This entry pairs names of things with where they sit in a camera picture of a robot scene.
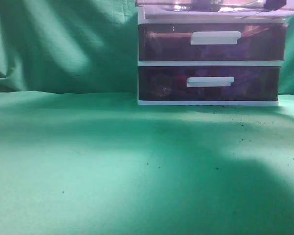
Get green cloth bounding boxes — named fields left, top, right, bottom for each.
left=0, top=0, right=294, bottom=235

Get white drawer cabinet frame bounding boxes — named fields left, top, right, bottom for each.
left=137, top=7, right=287, bottom=106

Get purple drawer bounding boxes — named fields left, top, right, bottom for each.
left=138, top=66, right=280, bottom=101
left=136, top=0, right=294, bottom=19
left=138, top=23, right=287, bottom=61

